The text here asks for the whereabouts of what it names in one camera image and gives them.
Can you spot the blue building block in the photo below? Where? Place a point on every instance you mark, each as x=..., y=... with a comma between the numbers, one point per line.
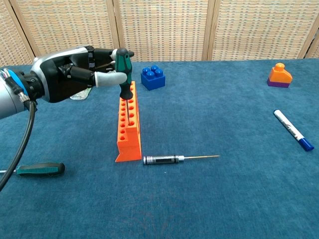
x=152, y=82

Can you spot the white marker blue cap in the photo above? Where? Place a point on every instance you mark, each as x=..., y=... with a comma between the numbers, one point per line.
x=289, y=127

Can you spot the blue carpet table cover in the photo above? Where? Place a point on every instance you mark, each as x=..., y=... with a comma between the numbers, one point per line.
x=199, y=199

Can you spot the woven folding screen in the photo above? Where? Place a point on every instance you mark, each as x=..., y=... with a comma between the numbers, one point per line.
x=162, y=30

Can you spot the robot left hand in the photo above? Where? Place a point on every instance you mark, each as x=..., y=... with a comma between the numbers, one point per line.
x=54, y=74

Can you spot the clear plastic bottle green label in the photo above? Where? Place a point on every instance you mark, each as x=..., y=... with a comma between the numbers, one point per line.
x=81, y=96

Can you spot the orange screwdriver rack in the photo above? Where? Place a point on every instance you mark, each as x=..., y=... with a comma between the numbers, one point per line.
x=129, y=149

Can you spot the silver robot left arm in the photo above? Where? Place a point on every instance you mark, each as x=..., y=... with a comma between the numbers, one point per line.
x=10, y=99

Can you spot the orange purple toy block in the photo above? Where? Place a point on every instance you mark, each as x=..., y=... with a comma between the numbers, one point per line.
x=280, y=76

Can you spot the silver black precision screwdriver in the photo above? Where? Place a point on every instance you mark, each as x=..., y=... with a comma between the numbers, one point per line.
x=159, y=160

